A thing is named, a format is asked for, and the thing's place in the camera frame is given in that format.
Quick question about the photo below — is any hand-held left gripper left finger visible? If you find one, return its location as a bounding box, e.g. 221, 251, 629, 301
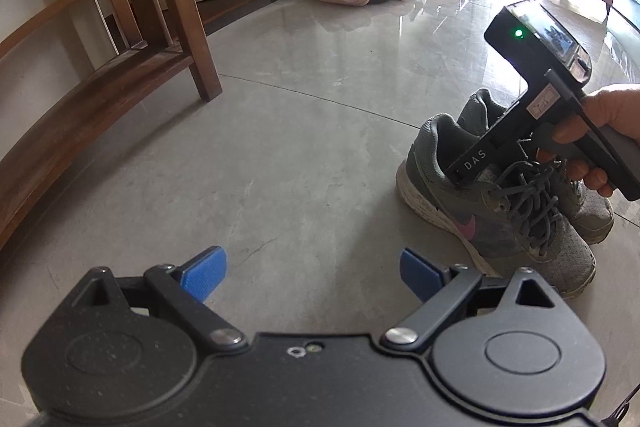
75, 246, 249, 354

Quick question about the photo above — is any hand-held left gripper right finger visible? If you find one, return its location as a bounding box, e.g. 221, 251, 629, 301
381, 248, 562, 351

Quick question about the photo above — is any grey sneaker with pink logo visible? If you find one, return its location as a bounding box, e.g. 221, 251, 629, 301
395, 112, 598, 299

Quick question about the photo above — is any person's right hand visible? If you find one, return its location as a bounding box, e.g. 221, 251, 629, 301
536, 84, 640, 198

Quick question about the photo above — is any wooden shoe rack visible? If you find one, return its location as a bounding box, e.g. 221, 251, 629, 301
0, 0, 224, 253

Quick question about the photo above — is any black cable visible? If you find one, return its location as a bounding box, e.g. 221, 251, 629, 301
602, 398, 632, 427

